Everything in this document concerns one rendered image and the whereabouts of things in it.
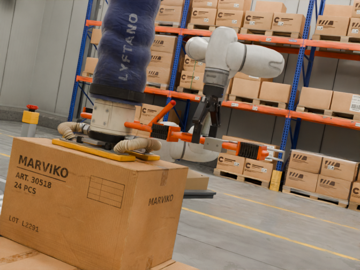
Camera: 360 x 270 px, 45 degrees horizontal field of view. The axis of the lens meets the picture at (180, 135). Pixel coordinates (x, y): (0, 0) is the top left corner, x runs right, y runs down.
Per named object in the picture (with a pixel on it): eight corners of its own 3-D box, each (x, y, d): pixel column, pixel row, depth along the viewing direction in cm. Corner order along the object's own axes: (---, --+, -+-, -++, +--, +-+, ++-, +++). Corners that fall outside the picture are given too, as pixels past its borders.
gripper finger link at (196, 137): (203, 124, 152) (202, 124, 151) (199, 144, 152) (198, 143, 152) (195, 122, 153) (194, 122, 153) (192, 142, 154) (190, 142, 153)
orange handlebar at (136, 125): (57, 114, 186) (59, 105, 186) (100, 119, 213) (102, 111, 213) (264, 159, 144) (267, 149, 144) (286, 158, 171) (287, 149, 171)
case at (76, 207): (-4, 233, 175) (13, 136, 173) (64, 220, 211) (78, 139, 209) (117, 284, 148) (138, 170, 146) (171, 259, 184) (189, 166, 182)
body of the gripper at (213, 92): (209, 85, 163) (204, 110, 164) (200, 82, 156) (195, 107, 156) (227, 88, 160) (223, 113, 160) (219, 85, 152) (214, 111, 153)
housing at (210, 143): (202, 149, 155) (204, 136, 154) (209, 149, 161) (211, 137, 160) (220, 152, 151) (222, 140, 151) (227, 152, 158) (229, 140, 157)
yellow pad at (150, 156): (82, 144, 189) (84, 133, 189) (96, 144, 198) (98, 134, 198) (147, 160, 174) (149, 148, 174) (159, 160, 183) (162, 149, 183)
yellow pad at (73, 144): (51, 143, 172) (53, 130, 172) (68, 143, 181) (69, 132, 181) (120, 162, 157) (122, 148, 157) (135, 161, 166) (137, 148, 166)
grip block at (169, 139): (148, 137, 163) (150, 121, 163) (160, 137, 172) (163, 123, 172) (166, 141, 160) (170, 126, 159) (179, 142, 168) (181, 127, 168)
